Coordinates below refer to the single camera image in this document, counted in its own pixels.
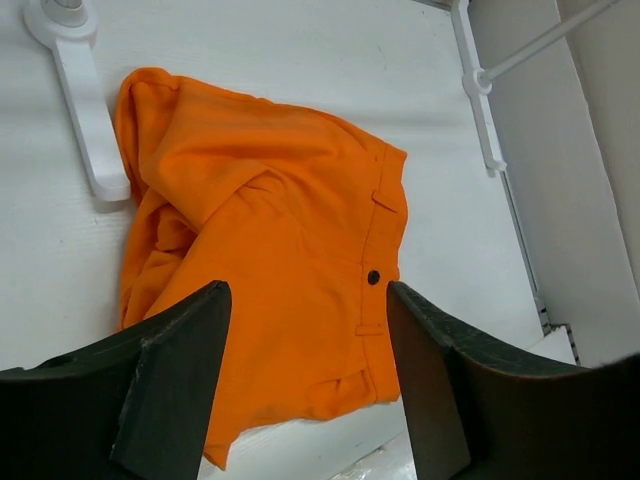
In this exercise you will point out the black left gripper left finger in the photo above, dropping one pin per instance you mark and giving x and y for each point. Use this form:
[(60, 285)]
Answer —
[(134, 405)]

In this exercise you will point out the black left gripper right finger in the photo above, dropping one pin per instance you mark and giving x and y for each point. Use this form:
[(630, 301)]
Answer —
[(479, 408)]

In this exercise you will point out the orange trousers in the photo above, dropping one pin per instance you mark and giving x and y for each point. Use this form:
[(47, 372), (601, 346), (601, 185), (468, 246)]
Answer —
[(300, 212)]

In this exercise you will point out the white clothes rack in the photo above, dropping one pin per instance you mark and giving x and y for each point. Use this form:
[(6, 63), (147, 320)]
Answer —
[(69, 30)]

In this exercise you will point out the aluminium table edge rail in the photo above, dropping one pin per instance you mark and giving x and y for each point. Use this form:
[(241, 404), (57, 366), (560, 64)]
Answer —
[(557, 342)]

